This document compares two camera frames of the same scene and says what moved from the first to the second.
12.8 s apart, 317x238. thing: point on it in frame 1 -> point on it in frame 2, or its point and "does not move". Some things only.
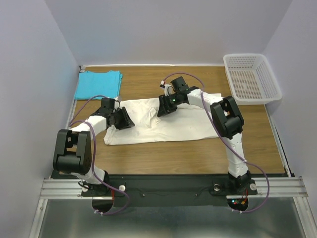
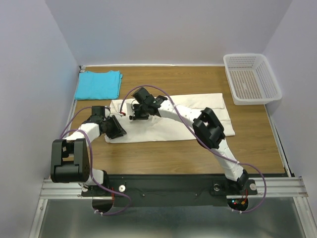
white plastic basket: x=251 y=80 does not move
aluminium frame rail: x=280 y=187 does not move
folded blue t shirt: x=107 y=84 does not move
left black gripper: x=127 y=122 -> x=118 y=130
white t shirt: x=187 y=121 does not move
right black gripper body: x=171 y=101 -> x=139 y=112
